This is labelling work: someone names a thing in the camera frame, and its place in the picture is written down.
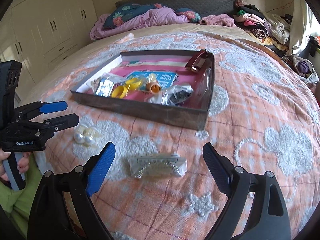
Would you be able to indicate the grey quilted headboard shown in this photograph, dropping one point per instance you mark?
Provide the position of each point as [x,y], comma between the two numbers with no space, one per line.
[203,7]

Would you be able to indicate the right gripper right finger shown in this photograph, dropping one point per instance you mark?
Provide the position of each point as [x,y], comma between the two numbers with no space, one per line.
[220,168]

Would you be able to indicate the pink crumpled blanket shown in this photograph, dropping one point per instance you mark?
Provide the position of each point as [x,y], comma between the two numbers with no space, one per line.
[152,17]

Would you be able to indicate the basket of clothes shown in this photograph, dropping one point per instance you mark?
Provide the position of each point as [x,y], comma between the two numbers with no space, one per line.
[305,70]

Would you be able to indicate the yellow hair clip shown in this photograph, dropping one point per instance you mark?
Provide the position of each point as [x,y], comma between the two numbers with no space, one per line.
[131,85]

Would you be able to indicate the orange and white quilt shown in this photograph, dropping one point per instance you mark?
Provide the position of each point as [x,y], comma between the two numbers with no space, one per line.
[262,117]

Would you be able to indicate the cream wardrobe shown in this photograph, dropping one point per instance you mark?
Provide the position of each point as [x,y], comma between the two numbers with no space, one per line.
[42,33]

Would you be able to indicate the small blue box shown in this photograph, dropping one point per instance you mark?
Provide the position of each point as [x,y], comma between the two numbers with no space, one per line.
[104,88]

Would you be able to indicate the cream curtain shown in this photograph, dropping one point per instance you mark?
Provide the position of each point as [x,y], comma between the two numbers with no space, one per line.
[304,23]

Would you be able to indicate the bagged silver hair comb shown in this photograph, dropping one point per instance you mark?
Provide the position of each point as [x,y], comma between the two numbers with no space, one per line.
[158,166]

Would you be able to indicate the pile of clothes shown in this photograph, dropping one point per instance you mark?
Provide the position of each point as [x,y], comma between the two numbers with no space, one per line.
[266,28]

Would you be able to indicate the shallow brown cardboard box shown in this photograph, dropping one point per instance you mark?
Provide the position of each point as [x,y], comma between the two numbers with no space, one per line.
[185,115]

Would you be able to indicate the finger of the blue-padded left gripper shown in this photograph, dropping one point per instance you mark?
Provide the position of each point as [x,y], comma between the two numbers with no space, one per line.
[53,107]

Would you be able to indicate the brown strap wristwatch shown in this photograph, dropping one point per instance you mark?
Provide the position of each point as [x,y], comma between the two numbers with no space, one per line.
[200,66]

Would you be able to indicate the clear bag with dark jewelry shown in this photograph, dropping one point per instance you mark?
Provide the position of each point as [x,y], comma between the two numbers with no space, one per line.
[172,96]

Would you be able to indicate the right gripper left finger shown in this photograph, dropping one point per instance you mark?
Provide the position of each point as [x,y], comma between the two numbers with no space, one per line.
[97,168]

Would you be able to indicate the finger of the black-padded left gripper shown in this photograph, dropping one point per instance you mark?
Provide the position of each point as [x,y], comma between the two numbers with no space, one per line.
[61,122]

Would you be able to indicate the dark floral pillow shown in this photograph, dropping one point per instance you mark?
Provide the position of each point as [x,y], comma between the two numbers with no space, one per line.
[127,12]

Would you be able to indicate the dusty pink fuzzy garment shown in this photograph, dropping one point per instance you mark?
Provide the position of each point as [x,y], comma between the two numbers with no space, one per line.
[222,20]

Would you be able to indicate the pearl earring pair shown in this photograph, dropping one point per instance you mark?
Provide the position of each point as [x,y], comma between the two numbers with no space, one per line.
[87,135]

